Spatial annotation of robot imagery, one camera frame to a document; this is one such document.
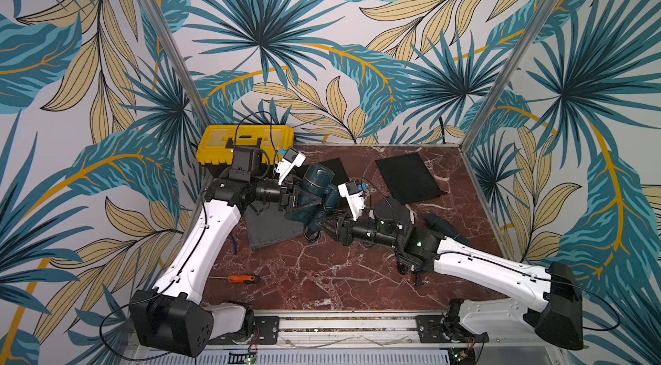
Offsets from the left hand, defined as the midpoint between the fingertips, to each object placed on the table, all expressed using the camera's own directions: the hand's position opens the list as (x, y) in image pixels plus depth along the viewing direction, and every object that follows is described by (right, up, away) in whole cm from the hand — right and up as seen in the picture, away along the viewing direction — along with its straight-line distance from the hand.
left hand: (317, 201), depth 64 cm
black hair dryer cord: (-3, -8, +1) cm, 9 cm away
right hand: (0, -5, -1) cm, 5 cm away
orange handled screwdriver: (-22, -26, +16) cm, 37 cm away
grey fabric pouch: (-19, -11, +27) cm, 35 cm away
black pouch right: (+36, +4, +45) cm, 58 cm away
